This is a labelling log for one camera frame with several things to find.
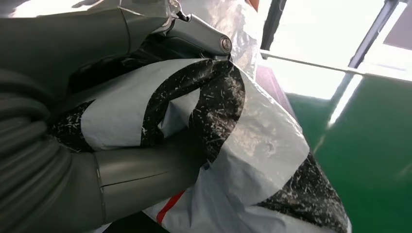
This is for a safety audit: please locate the green conveyor belt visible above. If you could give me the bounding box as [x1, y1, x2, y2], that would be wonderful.
[286, 75, 412, 233]

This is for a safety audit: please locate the grey package with black ring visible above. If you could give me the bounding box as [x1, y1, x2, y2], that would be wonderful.
[48, 0, 353, 233]

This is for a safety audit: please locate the aluminium conveyor frame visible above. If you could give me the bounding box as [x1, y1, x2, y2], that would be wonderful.
[259, 50, 412, 83]

